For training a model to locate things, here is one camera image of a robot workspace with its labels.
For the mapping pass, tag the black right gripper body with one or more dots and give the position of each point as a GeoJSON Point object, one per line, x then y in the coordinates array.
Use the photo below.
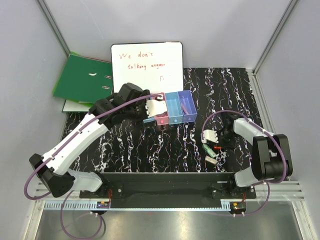
{"type": "Point", "coordinates": [226, 138]}

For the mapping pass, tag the light blue plastic bin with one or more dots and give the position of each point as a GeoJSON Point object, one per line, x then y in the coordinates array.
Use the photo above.
{"type": "Point", "coordinates": [149, 120]}

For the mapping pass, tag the pink plastic bin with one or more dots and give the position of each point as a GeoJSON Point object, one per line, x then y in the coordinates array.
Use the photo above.
{"type": "Point", "coordinates": [161, 119]}

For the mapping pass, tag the pink eraser bar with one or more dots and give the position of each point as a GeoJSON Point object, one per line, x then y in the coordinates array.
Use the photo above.
{"type": "Point", "coordinates": [184, 109]}

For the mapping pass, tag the white dry-erase board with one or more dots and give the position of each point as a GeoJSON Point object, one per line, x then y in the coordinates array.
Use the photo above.
{"type": "Point", "coordinates": [153, 66]}

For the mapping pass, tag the purple plastic bin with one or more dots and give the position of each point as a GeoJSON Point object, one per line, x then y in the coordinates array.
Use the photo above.
{"type": "Point", "coordinates": [186, 98]}

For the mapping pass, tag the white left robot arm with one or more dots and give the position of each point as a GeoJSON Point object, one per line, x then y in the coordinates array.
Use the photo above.
{"type": "Point", "coordinates": [53, 167]}

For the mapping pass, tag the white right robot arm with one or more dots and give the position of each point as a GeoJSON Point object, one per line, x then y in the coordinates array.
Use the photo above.
{"type": "Point", "coordinates": [271, 159]}

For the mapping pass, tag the black marble pattern mat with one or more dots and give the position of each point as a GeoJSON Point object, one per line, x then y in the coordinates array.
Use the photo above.
{"type": "Point", "coordinates": [178, 148]}

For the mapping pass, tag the white small eraser block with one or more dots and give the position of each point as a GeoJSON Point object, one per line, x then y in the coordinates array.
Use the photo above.
{"type": "Point", "coordinates": [211, 160]}

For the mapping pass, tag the green white paper booklet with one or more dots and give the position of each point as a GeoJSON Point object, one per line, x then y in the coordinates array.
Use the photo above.
{"type": "Point", "coordinates": [72, 106]}

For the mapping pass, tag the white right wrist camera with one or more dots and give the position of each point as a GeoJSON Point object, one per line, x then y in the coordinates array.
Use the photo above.
{"type": "Point", "coordinates": [209, 135]}

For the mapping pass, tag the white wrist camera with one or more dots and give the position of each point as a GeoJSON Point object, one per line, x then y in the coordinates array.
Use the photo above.
{"type": "Point", "coordinates": [155, 107]}
{"type": "Point", "coordinates": [209, 135]}

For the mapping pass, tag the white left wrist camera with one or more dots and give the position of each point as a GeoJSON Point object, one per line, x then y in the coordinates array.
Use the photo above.
{"type": "Point", "coordinates": [155, 107]}

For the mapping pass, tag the green ring binder folder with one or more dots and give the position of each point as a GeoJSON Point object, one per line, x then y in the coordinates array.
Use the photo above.
{"type": "Point", "coordinates": [84, 80]}

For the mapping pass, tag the aluminium rail frame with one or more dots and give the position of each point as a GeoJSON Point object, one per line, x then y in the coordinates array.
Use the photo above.
{"type": "Point", "coordinates": [166, 149]}

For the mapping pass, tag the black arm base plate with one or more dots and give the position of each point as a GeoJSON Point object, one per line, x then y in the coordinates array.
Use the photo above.
{"type": "Point", "coordinates": [166, 191]}

